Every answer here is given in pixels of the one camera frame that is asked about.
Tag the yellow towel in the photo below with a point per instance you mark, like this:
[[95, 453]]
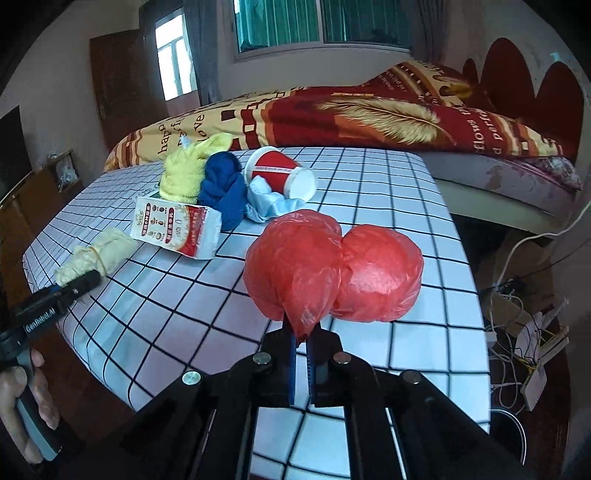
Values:
[[182, 177]]

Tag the red paper cup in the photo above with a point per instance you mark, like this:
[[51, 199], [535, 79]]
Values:
[[272, 168]]

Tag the wooden door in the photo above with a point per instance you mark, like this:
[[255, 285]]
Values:
[[124, 78]]

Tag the pale yellow cloth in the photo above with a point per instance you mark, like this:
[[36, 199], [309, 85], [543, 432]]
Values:
[[106, 249]]

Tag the white power strip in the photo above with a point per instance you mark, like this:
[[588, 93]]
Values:
[[534, 385]]

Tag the small window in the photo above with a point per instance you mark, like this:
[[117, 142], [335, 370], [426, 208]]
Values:
[[173, 55]]

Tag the wooden cabinet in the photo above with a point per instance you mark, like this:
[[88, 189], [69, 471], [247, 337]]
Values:
[[41, 184]]

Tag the grey curtain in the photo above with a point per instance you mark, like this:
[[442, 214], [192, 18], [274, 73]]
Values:
[[203, 55], [425, 32]]

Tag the red and yellow printed quilt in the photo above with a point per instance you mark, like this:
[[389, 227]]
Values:
[[351, 120]]

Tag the person's left hand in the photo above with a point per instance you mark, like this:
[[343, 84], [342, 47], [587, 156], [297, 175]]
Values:
[[44, 392]]

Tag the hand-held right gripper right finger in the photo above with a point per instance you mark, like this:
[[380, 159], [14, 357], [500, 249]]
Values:
[[310, 371]]

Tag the checked tablecloth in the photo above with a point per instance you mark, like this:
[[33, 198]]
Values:
[[392, 194]]

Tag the light blue satin cloth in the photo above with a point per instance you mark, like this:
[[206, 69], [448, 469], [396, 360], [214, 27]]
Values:
[[263, 196]]

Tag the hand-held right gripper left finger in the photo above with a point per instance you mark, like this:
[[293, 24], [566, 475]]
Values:
[[290, 367]]

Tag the white red carton box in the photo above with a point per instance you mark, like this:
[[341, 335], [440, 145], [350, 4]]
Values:
[[175, 226]]

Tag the pink mattress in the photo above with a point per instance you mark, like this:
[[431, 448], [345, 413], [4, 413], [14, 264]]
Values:
[[498, 177]]

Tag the red and white headboard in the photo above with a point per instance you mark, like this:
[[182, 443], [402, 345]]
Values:
[[503, 69]]

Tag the floral pillow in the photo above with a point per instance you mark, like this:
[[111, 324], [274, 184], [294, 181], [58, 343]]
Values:
[[558, 173]]

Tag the dark television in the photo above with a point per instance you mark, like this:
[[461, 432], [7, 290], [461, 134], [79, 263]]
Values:
[[14, 147]]

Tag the red plastic bag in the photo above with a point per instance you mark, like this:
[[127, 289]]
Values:
[[295, 258]]

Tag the large window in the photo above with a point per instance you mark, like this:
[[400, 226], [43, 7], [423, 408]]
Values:
[[277, 23]]

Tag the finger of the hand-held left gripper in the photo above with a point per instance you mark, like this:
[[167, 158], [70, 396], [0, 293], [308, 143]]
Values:
[[83, 284]]

